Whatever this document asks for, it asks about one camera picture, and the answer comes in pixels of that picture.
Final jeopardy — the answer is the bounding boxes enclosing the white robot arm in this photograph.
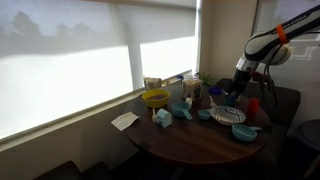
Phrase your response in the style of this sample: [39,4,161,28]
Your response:
[226,5,320,97]

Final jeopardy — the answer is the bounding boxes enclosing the large teal measuring cup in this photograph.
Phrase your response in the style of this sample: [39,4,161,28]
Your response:
[232,124,262,142]

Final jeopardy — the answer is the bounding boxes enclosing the white plastic spoon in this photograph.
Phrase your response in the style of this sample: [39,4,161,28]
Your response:
[209,96,217,108]

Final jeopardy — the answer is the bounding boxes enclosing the teal measuring cup with handle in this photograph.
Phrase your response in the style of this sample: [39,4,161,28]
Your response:
[172,102,192,120]

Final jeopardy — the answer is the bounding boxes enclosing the small teal measuring cup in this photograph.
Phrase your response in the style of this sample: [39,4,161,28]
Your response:
[198,110,211,120]

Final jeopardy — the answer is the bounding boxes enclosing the blue patterned paper plate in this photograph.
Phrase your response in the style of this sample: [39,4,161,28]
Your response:
[210,106,247,126]

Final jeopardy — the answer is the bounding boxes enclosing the small green plant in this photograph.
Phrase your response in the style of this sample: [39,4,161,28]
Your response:
[197,72,216,86]

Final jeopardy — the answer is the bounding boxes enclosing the white paper sheet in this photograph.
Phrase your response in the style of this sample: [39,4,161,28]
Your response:
[111,112,138,131]

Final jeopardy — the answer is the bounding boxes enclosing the red cube block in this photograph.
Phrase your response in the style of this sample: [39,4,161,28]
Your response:
[248,98,260,113]

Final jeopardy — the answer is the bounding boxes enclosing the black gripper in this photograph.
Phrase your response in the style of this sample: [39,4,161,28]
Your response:
[225,70,251,99]

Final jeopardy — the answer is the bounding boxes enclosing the light blue box block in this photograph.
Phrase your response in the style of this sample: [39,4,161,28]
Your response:
[157,109,172,128]

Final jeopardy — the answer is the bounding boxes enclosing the glass rice jar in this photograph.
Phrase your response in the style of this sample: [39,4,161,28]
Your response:
[182,75,202,100]

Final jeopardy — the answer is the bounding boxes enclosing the yellow bowl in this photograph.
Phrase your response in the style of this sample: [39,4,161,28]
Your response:
[142,89,171,108]

